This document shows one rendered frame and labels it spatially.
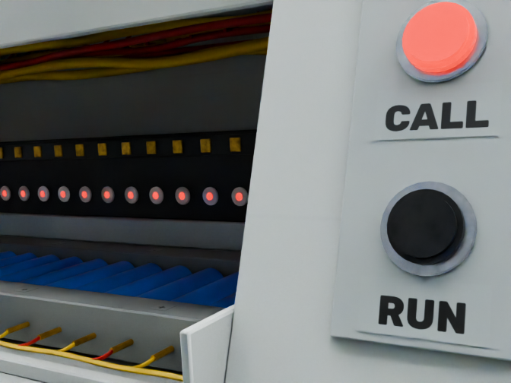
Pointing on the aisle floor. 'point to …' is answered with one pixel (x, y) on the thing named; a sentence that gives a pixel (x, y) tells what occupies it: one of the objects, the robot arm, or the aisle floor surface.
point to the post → (312, 220)
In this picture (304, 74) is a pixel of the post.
